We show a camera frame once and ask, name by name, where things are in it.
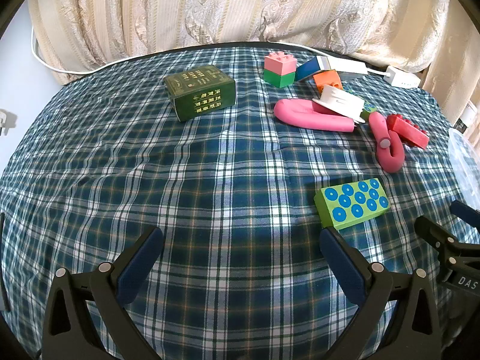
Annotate white power strip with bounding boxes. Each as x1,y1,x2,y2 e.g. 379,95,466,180
384,65,421,88

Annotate long pink foam curler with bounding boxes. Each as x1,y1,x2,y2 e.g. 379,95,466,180
273,98,355,133

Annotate beige patterned curtain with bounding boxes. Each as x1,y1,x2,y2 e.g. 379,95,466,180
28,0,480,94

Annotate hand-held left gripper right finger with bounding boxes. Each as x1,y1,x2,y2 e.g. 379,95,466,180
319,227,440,360

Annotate blue plaid tablecloth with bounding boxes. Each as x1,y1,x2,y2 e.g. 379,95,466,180
0,43,480,360

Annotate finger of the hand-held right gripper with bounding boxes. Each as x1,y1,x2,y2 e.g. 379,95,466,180
450,200,480,230
414,215,480,271

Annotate pink toy brick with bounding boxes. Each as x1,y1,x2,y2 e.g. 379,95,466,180
263,52,298,76

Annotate white wall plug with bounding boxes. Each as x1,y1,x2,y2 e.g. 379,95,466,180
0,109,17,137

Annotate short pink foam curler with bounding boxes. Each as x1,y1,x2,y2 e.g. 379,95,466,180
368,112,406,174

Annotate white plastic cup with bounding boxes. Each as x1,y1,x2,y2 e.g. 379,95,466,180
312,84,366,124

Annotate dark green box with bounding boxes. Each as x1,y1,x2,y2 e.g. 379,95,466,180
164,64,237,122

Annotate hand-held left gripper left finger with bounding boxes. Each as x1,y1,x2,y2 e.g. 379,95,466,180
41,226,164,360

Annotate orange toy brick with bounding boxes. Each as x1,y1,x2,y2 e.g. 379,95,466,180
313,69,344,94

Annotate plain green toy brick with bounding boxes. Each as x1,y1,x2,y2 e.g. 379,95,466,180
263,68,296,89

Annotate white adapter with black end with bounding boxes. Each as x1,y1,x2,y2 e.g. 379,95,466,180
452,97,480,134

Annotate clear plastic bowl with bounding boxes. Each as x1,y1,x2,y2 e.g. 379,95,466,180
448,127,480,211

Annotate white power cable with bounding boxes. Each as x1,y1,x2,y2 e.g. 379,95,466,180
31,32,389,76

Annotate red toy brick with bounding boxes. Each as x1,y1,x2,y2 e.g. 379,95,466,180
386,113,430,150

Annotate white and blue box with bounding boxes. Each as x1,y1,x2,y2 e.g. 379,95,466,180
294,55,370,83

